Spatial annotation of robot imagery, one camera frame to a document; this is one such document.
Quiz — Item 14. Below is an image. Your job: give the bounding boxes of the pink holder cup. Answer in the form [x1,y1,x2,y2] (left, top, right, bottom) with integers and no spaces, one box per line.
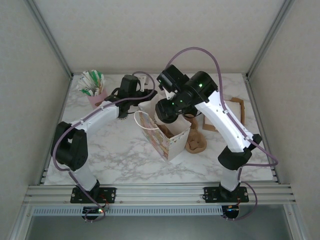
[87,92,107,110]

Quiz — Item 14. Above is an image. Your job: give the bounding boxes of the small controller board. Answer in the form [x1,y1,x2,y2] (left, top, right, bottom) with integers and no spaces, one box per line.
[82,206,106,216]
[222,204,241,218]

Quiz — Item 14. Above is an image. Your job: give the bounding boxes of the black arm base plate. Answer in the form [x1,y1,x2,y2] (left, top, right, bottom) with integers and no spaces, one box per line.
[203,186,250,204]
[70,186,118,204]

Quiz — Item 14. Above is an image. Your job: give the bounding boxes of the brown cardboard box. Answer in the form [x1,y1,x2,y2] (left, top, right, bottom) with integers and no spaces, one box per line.
[201,97,245,133]

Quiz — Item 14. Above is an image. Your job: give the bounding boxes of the wooden stir stick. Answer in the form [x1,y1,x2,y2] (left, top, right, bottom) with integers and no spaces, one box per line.
[96,74,106,97]

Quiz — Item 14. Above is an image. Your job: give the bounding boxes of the green white wrapped straw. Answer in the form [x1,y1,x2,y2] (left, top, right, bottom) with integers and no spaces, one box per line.
[91,70,101,96]
[82,71,95,95]

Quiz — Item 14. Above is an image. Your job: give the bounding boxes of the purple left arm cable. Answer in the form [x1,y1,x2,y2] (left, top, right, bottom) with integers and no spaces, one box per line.
[51,71,157,223]

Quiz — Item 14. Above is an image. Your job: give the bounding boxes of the aluminium frame post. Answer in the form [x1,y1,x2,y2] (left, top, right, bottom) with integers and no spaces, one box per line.
[26,0,75,78]
[244,0,298,80]

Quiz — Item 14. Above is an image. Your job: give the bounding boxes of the wide aluminium base rail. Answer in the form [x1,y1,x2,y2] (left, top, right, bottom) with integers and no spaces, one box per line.
[24,183,297,207]

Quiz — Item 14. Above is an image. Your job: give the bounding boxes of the cartoon animal print gift bag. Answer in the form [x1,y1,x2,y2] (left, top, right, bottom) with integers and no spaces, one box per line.
[133,93,193,165]

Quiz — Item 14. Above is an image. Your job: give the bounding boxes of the white slotted cable duct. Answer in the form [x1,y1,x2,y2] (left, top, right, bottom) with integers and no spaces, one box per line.
[31,206,224,216]

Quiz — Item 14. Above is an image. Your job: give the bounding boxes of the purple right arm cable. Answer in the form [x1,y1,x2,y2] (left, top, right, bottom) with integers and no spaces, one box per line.
[164,46,280,222]

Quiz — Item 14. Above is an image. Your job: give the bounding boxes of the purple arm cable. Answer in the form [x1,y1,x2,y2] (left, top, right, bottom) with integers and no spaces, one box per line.
[164,46,280,222]
[51,71,157,223]

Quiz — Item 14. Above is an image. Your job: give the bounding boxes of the white paper napkins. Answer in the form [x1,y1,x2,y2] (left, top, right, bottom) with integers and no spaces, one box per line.
[224,101,242,123]

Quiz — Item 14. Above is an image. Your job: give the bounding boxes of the aluminium side rail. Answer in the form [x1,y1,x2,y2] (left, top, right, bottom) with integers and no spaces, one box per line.
[242,73,280,184]
[38,73,75,186]

